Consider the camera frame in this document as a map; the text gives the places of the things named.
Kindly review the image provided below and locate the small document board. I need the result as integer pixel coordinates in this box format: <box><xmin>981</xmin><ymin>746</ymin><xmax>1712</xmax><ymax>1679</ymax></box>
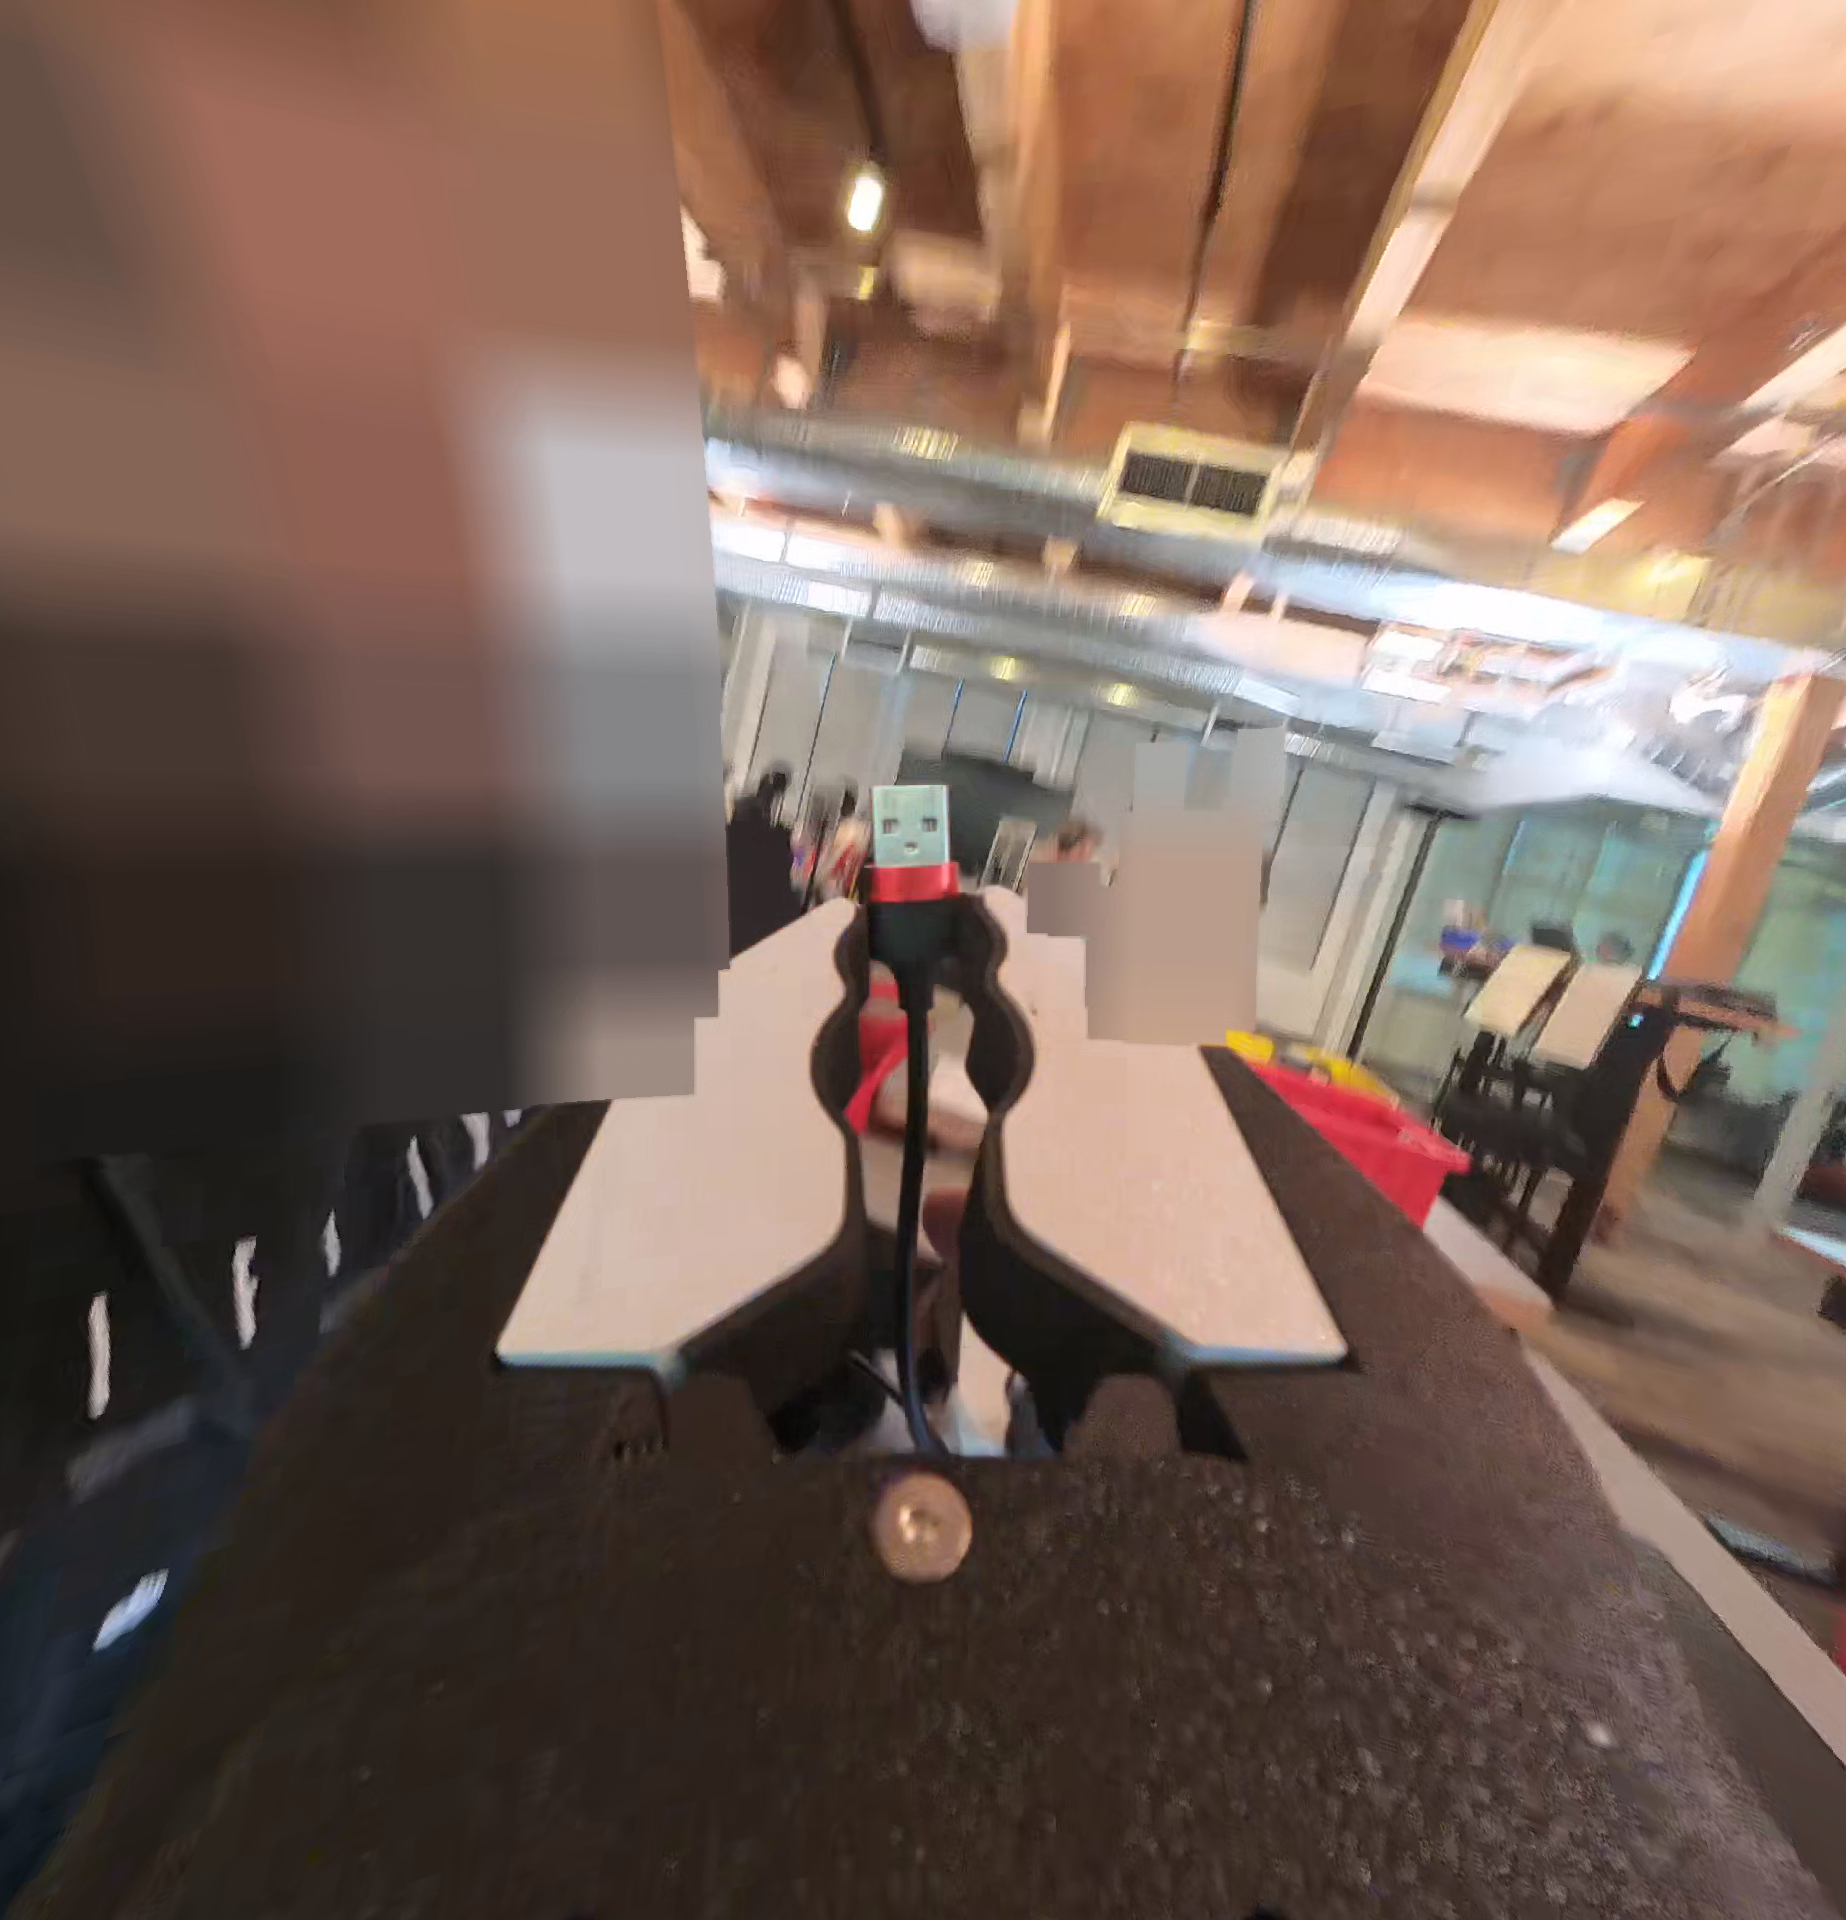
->
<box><xmin>1530</xmin><ymin>960</ymin><xmax>1644</xmax><ymax>1070</ymax></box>
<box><xmin>1461</xmin><ymin>946</ymin><xmax>1577</xmax><ymax>1038</ymax></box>

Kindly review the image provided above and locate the black red-ringed USB cable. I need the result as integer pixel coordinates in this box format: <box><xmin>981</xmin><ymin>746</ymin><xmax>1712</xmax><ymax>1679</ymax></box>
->
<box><xmin>860</xmin><ymin>782</ymin><xmax>966</xmax><ymax>1459</ymax></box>

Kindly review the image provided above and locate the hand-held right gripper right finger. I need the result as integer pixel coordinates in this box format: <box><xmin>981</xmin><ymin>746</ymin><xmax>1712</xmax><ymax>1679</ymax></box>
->
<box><xmin>946</xmin><ymin>885</ymin><xmax>1353</xmax><ymax>1465</ymax></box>

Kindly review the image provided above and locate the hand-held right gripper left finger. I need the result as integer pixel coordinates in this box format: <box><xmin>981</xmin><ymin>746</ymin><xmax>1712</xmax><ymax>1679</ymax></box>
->
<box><xmin>494</xmin><ymin>900</ymin><xmax>875</xmax><ymax>1458</ymax></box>

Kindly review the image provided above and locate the yellow plastic bin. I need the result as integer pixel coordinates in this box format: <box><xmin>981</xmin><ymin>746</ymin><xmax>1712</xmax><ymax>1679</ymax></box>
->
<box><xmin>1227</xmin><ymin>1027</ymin><xmax>1371</xmax><ymax>1085</ymax></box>

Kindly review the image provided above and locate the wooden support post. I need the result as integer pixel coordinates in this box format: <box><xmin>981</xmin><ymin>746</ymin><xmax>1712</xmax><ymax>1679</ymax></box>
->
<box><xmin>1606</xmin><ymin>667</ymin><xmax>1846</xmax><ymax>1248</ymax></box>

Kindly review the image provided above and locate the ceiling air vent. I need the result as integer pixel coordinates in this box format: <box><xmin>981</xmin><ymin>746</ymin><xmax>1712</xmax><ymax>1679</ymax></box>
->
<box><xmin>1095</xmin><ymin>421</ymin><xmax>1296</xmax><ymax>544</ymax></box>

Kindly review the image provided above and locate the person's black printed jacket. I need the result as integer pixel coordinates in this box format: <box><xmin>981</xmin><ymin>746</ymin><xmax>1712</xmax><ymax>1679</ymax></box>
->
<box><xmin>0</xmin><ymin>1101</ymin><xmax>611</xmax><ymax>1920</ymax></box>

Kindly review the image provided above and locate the red ribbed bin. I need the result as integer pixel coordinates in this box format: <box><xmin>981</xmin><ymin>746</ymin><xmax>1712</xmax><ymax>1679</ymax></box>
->
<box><xmin>1249</xmin><ymin>1056</ymin><xmax>1432</xmax><ymax>1232</ymax></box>

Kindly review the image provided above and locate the black standing desk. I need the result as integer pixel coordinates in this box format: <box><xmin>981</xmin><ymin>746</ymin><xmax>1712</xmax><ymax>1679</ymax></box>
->
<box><xmin>1440</xmin><ymin>975</ymin><xmax>1801</xmax><ymax>1306</ymax></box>

